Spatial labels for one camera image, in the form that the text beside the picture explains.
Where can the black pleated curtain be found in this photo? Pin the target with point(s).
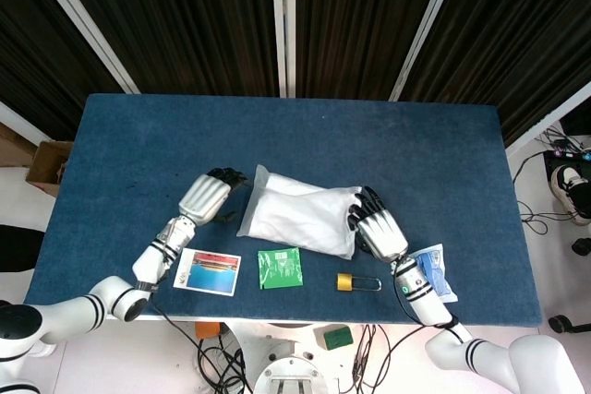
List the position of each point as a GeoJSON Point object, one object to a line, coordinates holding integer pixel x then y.
{"type": "Point", "coordinates": [184, 20]}

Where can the black caster wheel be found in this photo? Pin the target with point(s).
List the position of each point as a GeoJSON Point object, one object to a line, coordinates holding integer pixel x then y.
{"type": "Point", "coordinates": [561, 324]}
{"type": "Point", "coordinates": [582, 246]}

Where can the white frame post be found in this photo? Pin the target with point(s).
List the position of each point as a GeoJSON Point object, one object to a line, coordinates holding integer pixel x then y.
{"type": "Point", "coordinates": [83, 20]}
{"type": "Point", "coordinates": [427, 25]}
{"type": "Point", "coordinates": [545, 122]}
{"type": "Point", "coordinates": [282, 20]}
{"type": "Point", "coordinates": [16, 119]}

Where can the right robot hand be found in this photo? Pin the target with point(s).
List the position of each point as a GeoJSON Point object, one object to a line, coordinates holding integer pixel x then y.
{"type": "Point", "coordinates": [381, 232]}

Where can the black white sneaker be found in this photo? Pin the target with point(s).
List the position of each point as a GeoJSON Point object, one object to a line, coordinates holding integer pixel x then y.
{"type": "Point", "coordinates": [570, 186]}

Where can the picture postcard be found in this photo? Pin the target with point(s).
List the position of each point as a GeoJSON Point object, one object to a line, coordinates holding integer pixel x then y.
{"type": "Point", "coordinates": [210, 274]}

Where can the green beige block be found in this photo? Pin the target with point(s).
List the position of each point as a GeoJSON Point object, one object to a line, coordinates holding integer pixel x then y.
{"type": "Point", "coordinates": [337, 337]}

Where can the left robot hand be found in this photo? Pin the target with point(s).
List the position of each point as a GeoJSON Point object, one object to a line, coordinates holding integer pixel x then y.
{"type": "Point", "coordinates": [205, 198]}

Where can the black power strip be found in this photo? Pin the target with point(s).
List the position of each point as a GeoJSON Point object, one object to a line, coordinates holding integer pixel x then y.
{"type": "Point", "coordinates": [565, 151]}

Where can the green foil sachet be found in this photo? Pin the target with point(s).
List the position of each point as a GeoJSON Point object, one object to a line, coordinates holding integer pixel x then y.
{"type": "Point", "coordinates": [279, 269]}

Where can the translucent plastic zip bag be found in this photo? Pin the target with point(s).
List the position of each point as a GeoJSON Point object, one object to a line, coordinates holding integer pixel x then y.
{"type": "Point", "coordinates": [247, 223]}

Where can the brown cardboard box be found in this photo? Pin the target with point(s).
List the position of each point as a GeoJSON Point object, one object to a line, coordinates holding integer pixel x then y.
{"type": "Point", "coordinates": [44, 168]}

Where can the black stool seat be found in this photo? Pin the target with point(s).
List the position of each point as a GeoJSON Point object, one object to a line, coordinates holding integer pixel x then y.
{"type": "Point", "coordinates": [18, 248]}

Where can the orange box under table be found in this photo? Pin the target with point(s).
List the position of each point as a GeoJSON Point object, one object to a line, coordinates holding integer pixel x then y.
{"type": "Point", "coordinates": [208, 330]}

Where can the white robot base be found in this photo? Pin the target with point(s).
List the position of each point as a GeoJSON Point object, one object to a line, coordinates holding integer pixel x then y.
{"type": "Point", "coordinates": [288, 366]}

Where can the blue felt table cover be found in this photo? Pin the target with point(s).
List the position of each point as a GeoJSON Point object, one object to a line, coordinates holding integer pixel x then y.
{"type": "Point", "coordinates": [300, 140]}

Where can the blue white plastic packet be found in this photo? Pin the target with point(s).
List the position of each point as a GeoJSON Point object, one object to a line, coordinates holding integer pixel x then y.
{"type": "Point", "coordinates": [438, 269]}

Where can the brass padlock long shackle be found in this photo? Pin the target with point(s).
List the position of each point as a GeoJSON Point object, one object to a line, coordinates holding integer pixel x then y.
{"type": "Point", "coordinates": [344, 282]}

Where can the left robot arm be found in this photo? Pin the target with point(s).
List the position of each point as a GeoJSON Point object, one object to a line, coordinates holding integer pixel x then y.
{"type": "Point", "coordinates": [69, 313]}

